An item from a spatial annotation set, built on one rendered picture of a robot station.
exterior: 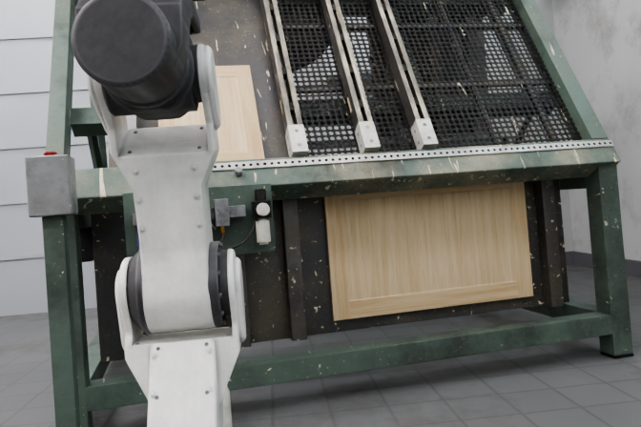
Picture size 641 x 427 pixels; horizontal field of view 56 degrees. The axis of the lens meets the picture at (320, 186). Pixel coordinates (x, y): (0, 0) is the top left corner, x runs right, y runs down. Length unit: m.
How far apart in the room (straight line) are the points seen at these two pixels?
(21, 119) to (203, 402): 4.68
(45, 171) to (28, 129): 3.54
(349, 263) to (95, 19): 1.85
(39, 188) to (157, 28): 1.26
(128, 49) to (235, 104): 1.66
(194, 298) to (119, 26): 0.44
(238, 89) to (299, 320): 0.94
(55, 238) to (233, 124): 0.78
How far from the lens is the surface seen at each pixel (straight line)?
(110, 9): 0.75
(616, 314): 2.78
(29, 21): 5.65
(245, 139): 2.27
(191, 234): 0.96
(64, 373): 2.02
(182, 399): 0.99
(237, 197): 2.10
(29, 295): 5.49
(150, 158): 0.95
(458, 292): 2.63
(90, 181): 2.15
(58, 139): 2.27
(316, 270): 2.43
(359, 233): 2.45
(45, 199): 1.94
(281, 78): 2.41
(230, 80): 2.46
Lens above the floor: 0.73
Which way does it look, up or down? 1 degrees up
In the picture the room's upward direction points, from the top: 4 degrees counter-clockwise
